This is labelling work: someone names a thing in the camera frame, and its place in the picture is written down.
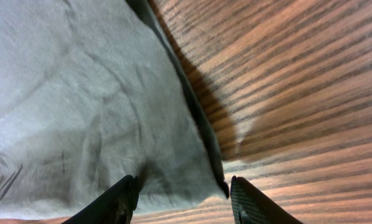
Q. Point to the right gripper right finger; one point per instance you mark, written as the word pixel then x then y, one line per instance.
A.
pixel 251 206

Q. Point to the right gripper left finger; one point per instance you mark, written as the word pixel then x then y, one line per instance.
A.
pixel 114 206

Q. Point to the grey shorts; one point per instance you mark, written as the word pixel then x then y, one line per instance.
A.
pixel 88 95

